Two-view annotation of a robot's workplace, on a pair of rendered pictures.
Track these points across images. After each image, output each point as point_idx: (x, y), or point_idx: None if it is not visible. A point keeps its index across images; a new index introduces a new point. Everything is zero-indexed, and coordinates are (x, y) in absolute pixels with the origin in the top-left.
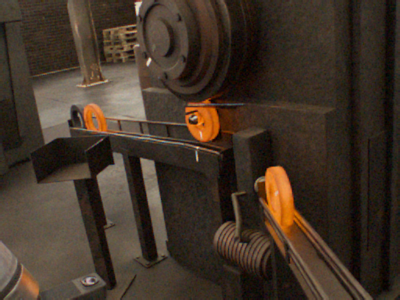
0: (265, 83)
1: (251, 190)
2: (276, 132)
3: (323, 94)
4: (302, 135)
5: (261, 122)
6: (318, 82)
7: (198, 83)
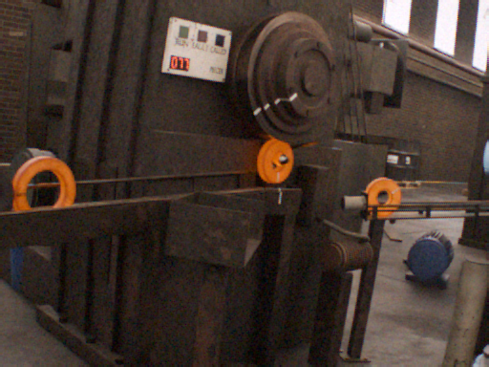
0: None
1: (323, 214)
2: None
3: (328, 138)
4: (329, 167)
5: (305, 161)
6: (327, 130)
7: (307, 123)
